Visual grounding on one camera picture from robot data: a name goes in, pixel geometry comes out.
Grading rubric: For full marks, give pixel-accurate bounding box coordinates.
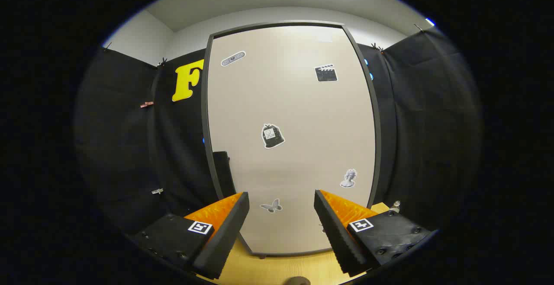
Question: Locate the beige shoe cabinet door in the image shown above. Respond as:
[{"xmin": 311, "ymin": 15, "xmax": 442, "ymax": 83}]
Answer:
[{"xmin": 207, "ymin": 25, "xmax": 377, "ymax": 256}]

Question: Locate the black backdrop cloth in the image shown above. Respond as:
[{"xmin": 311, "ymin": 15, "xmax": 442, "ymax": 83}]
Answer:
[{"xmin": 74, "ymin": 28, "xmax": 483, "ymax": 238}]

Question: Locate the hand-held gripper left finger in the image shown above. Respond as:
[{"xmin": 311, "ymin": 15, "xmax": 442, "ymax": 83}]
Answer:
[{"xmin": 129, "ymin": 192, "xmax": 251, "ymax": 280}]

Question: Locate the grey shoe cabinet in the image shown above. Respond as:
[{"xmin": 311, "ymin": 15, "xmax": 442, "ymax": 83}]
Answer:
[{"xmin": 200, "ymin": 20, "xmax": 382, "ymax": 259}]

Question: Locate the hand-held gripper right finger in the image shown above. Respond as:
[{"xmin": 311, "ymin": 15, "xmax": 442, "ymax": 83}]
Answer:
[{"xmin": 313, "ymin": 189, "xmax": 434, "ymax": 278}]

